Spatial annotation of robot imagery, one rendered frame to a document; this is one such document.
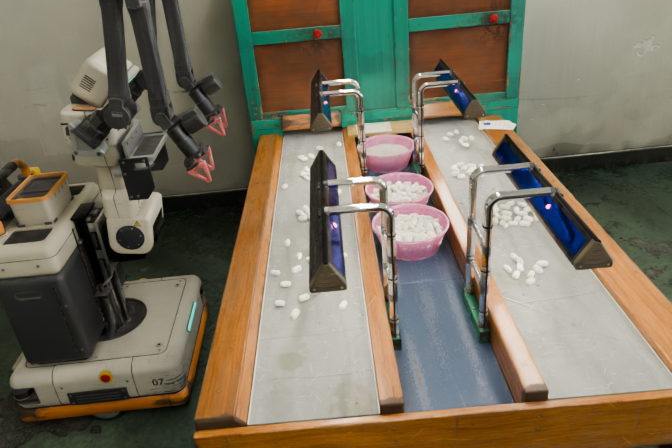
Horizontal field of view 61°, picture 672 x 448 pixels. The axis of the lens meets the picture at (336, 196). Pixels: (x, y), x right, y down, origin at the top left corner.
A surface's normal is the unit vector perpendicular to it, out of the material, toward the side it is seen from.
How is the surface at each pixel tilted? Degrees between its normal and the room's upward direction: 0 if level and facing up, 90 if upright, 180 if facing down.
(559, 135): 90
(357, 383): 0
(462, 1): 90
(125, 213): 90
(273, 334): 0
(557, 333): 0
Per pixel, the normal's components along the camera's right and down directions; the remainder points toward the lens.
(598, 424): 0.04, 0.45
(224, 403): -0.07, -0.89
